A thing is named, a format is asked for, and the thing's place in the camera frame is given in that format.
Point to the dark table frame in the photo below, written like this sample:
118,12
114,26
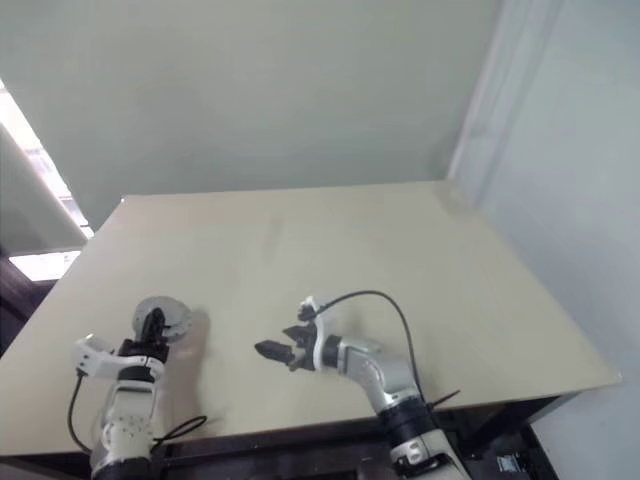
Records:
280,445

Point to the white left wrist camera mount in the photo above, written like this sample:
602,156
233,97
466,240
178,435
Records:
105,362

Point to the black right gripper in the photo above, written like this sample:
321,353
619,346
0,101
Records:
306,352

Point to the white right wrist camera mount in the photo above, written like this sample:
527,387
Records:
320,345

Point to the dark box with label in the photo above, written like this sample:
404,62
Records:
509,462

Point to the motor lid with circuit board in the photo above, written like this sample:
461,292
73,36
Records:
172,310

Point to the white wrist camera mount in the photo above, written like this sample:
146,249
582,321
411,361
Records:
320,345
105,362

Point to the dark wooden furniture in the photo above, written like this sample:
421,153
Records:
15,300

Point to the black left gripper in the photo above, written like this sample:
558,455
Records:
145,348

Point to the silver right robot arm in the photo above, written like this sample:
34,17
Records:
385,375

